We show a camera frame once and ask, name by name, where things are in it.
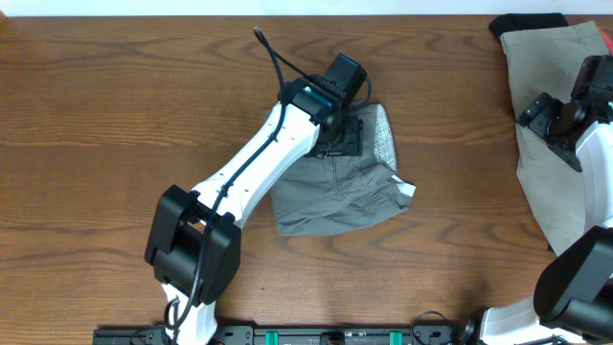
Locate grey shorts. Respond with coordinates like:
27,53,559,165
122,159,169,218
269,103,417,236

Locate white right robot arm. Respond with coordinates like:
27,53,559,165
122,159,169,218
473,87,612,344

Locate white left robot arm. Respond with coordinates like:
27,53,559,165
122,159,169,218
145,76,370,344

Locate beige khaki shorts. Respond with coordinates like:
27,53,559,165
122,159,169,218
495,21,609,256

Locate black garment in pile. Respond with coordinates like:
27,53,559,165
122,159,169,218
488,12,569,39

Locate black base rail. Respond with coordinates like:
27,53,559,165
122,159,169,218
92,325,458,345

